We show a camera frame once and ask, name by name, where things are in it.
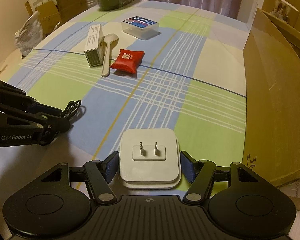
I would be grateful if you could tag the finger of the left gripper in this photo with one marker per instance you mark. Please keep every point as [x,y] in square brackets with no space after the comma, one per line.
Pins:
[51,131]
[34,107]

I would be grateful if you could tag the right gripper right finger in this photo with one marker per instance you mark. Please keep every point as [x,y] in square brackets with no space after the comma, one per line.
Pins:
[200,175]

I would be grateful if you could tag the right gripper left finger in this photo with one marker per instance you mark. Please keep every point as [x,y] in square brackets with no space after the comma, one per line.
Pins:
[99,175]

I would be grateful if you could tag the white power adapter plug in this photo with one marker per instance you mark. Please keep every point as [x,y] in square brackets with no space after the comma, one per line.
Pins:
[149,159]

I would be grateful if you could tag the crumpled plastic bag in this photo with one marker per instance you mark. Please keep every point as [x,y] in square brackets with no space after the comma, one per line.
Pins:
[29,35]

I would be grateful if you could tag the narrow white box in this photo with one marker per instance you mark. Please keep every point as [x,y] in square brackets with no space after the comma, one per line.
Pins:
[93,47]

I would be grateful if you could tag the white plastic spoon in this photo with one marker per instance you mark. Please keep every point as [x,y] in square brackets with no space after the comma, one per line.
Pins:
[108,40]

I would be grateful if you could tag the red snack packet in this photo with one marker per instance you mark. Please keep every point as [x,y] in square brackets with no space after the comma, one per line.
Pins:
[128,61]

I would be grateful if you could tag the brown cardboard boxes pile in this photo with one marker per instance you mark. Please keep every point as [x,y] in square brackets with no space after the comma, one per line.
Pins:
[53,13]

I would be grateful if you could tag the clear box blue label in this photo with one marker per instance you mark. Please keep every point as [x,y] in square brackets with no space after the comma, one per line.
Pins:
[140,27]

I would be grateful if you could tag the large brown cardboard box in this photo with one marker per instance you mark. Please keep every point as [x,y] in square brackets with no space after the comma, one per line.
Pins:
[272,73]

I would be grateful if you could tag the white product box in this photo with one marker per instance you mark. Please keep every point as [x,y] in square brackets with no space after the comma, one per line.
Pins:
[280,9]

